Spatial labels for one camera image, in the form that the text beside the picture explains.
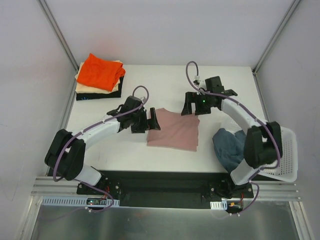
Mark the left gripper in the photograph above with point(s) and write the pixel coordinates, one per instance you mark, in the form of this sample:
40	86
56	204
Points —
142	122

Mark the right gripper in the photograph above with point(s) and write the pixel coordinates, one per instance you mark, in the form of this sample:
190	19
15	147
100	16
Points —
197	104

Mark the pink t shirt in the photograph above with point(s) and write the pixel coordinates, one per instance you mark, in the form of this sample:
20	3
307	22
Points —
176	131

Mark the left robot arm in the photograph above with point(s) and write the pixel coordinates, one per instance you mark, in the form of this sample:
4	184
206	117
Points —
66	154

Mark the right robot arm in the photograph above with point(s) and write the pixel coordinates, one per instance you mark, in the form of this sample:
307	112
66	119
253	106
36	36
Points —
263	143

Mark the blue grey t shirt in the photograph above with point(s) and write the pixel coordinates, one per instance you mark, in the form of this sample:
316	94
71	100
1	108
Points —
229	148

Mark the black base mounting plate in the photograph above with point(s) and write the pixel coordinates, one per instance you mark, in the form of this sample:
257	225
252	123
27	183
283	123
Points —
170	190

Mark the orange folded t shirt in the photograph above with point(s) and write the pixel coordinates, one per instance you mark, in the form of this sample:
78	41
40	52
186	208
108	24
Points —
99	73

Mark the black folded t shirt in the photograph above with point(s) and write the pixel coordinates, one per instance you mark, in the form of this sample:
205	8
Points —
95	96

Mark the cream folded t shirt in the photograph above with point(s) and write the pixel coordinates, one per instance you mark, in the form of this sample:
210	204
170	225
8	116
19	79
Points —
83	89

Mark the white plastic laundry basket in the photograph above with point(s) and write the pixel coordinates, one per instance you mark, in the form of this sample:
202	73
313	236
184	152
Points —
288	168

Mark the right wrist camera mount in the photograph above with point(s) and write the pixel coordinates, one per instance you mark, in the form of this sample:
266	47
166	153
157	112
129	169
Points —
197	81

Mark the right white cable duct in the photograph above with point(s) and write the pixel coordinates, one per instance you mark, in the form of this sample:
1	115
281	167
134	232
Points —
219	205

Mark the white cable duct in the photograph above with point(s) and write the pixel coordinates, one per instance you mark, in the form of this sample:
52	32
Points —
219	205
64	201

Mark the aluminium front rail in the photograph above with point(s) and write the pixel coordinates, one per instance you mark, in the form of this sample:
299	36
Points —
46	186

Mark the left white cable duct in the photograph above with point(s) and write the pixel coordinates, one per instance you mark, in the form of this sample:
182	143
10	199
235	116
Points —
64	201

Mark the right aluminium frame post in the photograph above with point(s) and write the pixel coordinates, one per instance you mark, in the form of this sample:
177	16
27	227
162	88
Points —
278	31

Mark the aluminium frame post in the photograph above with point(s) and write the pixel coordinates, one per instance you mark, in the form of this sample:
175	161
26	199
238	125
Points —
278	31
58	32

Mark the left aluminium frame post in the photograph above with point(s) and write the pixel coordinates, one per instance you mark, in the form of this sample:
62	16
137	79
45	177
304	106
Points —
58	32

